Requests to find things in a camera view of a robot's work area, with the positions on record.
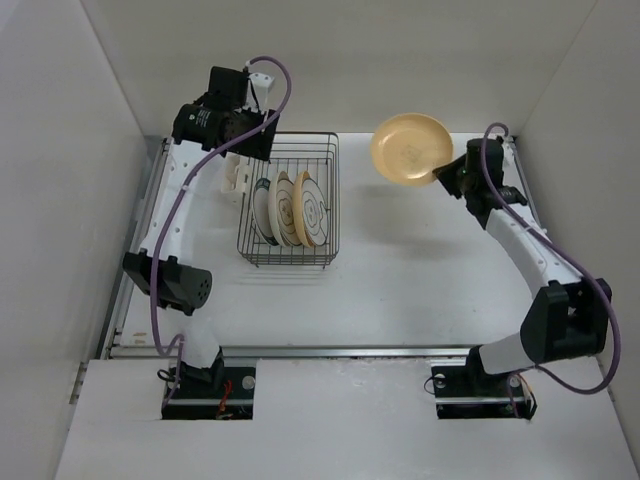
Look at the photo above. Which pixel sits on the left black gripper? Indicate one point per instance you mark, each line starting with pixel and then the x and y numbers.
pixel 256 148

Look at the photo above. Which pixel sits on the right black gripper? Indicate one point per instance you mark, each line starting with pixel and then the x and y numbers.
pixel 444 175

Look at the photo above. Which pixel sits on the yellow plate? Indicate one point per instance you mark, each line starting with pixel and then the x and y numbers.
pixel 407 148

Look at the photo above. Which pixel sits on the white plate green lettered rim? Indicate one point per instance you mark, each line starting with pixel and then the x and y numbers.
pixel 260 209

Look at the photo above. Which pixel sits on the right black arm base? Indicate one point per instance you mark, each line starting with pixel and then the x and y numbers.
pixel 459 397

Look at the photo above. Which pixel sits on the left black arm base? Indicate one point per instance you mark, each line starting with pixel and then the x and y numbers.
pixel 230 399

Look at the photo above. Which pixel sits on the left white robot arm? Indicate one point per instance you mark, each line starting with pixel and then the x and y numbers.
pixel 163 268

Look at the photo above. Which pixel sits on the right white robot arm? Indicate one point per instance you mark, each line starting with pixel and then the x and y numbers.
pixel 570 312

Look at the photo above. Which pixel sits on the yellow-backed white plate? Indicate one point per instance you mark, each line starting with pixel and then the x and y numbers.
pixel 310 211

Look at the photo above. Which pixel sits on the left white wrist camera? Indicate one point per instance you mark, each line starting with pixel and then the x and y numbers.
pixel 259 87

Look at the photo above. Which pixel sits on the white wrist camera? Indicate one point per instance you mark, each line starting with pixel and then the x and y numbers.
pixel 509 153
pixel 259 87

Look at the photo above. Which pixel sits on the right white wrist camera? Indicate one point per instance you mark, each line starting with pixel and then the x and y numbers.
pixel 509 153

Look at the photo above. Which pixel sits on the grey wire dish rack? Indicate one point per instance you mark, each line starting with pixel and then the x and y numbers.
pixel 292 200

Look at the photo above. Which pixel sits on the aluminium table rail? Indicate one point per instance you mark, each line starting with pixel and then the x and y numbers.
pixel 415 275

